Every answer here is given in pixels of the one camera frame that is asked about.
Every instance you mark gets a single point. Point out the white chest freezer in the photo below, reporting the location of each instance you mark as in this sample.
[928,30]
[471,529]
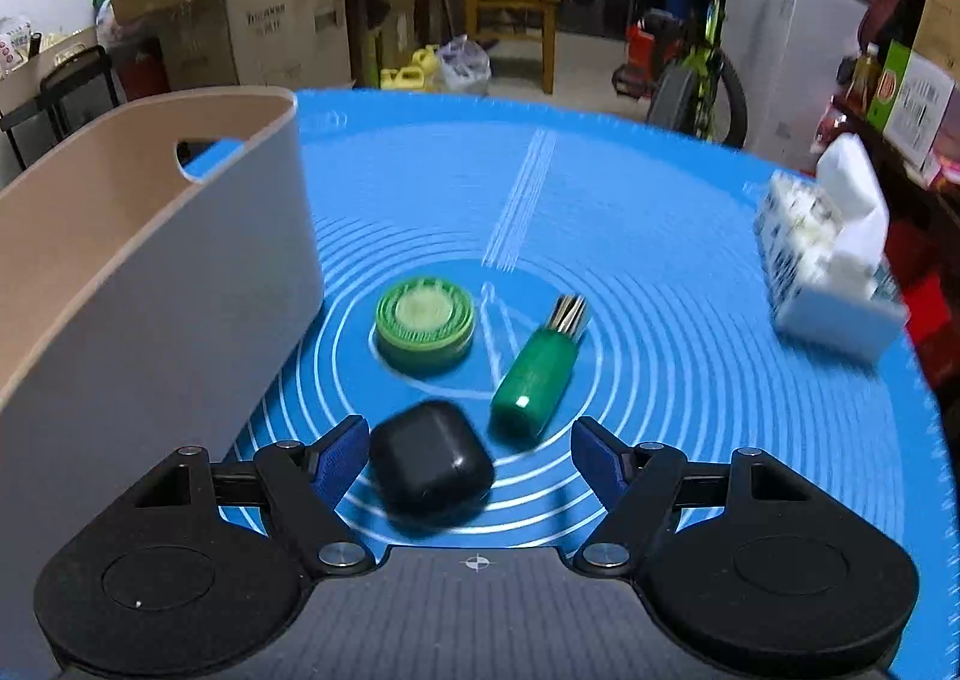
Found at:
[795,50]

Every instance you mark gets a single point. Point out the tall brown cardboard box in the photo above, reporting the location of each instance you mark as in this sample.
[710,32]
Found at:
[277,28]

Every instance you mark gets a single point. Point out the black earbud case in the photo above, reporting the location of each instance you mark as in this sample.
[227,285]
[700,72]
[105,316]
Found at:
[429,462]

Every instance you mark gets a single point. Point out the white and green box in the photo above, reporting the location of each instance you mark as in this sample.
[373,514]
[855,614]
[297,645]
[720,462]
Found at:
[919,106]

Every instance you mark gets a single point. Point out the clear plastic bag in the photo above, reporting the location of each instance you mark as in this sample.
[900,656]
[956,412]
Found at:
[465,65]

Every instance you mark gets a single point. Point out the black utility cart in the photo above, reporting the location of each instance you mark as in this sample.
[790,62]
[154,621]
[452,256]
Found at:
[67,103]

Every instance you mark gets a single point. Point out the green small bottle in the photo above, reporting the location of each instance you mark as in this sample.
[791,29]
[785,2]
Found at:
[534,376]

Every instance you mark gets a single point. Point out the beige plastic storage bin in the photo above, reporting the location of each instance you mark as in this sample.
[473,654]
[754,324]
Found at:
[150,350]

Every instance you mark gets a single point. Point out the white patterned tissue box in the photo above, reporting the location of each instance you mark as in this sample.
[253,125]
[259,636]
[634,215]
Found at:
[825,275]

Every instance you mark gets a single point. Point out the amber drink bottle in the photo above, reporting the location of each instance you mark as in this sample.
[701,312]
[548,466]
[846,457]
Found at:
[865,76]

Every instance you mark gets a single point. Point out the green bicycle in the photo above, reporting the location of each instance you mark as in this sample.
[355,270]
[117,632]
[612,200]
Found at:
[697,73]

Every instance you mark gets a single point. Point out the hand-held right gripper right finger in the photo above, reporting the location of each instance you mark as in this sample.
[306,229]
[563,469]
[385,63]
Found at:
[600,462]

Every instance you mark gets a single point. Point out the blue silicone mat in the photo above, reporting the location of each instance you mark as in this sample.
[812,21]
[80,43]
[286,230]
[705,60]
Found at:
[675,275]

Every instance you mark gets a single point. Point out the red bucket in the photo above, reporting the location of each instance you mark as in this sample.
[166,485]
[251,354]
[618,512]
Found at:
[645,58]

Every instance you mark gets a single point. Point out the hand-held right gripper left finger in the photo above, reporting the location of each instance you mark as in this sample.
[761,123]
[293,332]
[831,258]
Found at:
[341,459]

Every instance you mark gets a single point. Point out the yellow plastic jug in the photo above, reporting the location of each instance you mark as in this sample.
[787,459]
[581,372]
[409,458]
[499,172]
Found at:
[409,73]

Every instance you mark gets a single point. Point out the green round tin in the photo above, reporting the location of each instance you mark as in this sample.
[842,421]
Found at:
[424,329]

